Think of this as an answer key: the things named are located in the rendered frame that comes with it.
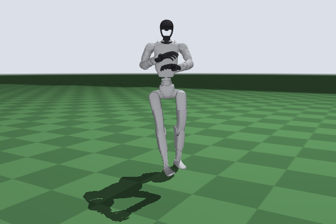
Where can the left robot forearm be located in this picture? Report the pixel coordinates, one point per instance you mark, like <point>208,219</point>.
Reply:
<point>185,65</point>

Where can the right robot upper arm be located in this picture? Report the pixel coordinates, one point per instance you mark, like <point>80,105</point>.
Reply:
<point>147,53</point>

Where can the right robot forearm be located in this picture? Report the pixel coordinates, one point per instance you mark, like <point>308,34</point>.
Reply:
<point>149,62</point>

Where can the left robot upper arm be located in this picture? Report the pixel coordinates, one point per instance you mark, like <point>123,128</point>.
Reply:
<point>183,49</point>

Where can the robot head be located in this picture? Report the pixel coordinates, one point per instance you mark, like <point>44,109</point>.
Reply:
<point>166,25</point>

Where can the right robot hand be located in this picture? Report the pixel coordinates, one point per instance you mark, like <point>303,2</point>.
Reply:
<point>166,55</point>

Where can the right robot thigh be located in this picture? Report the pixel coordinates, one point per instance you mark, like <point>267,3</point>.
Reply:
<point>156,107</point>

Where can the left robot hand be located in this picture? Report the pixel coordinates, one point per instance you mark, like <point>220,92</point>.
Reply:
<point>173,67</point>

